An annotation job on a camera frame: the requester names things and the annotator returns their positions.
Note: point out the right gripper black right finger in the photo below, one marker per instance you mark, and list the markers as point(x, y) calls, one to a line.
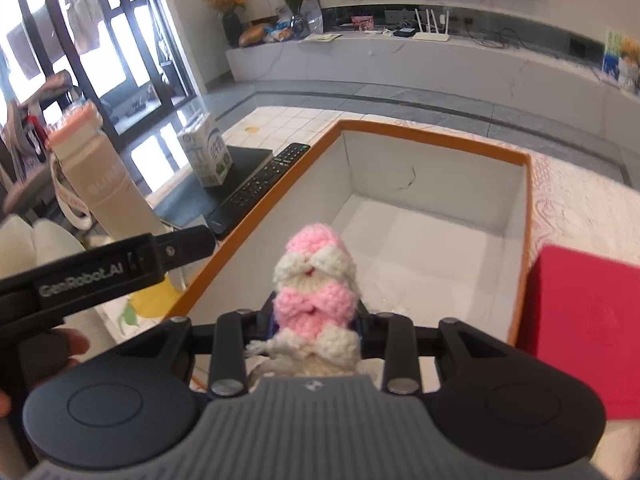
point(391, 337)

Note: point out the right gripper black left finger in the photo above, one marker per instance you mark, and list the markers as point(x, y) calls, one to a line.
point(227, 376)

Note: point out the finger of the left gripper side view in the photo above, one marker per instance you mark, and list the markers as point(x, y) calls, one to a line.
point(180, 248)

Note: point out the pink white crocheted toy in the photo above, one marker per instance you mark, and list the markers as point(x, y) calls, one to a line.
point(315, 305)

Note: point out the person's left hand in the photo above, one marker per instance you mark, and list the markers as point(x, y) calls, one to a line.
point(44, 356)

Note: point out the black tray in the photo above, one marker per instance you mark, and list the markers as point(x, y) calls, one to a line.
point(189, 203)

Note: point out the beige water bottle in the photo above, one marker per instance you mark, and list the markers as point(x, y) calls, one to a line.
point(91, 182)

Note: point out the black TV remote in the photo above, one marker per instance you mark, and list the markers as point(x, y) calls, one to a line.
point(228, 215)

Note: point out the white milk carton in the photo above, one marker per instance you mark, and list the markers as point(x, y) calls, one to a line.
point(205, 149)

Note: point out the orange rimmed white box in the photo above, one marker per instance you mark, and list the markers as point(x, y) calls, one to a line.
point(439, 227)

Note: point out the red box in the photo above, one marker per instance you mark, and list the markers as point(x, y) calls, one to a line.
point(581, 315)

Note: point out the white lace tablecloth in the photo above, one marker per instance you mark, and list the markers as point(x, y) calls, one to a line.
point(574, 207)

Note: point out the dark vase with yellow flowers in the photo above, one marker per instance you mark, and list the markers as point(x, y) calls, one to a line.
point(230, 20)

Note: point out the long white TV cabinet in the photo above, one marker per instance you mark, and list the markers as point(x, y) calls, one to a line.
point(530, 82)

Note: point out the white wifi router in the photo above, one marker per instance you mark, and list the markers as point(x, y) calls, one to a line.
point(431, 26)

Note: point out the plush toys on cabinet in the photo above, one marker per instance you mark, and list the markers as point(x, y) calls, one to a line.
point(620, 62)

